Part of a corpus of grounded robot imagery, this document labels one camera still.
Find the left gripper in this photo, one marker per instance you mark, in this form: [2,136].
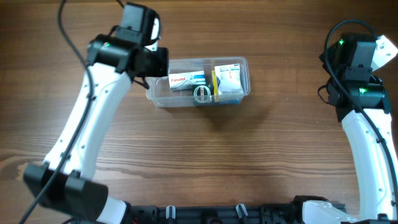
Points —
[161,66]

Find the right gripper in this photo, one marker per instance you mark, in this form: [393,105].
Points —
[331,52]

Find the white Panadol box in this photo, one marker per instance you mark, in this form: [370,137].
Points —
[183,81]

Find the green Zam-Buk ointment box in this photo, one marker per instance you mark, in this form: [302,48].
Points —
[202,94]

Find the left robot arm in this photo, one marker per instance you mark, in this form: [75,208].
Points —
[127,54]

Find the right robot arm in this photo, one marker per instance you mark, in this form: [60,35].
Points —
[364,110]

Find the clear plastic container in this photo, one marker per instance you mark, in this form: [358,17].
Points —
[161,95]

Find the yellow blue lozenge box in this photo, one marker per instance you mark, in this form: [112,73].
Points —
[215,86]

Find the white plaster box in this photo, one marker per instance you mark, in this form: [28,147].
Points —
[229,80]

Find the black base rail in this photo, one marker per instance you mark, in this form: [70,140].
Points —
[261,214]

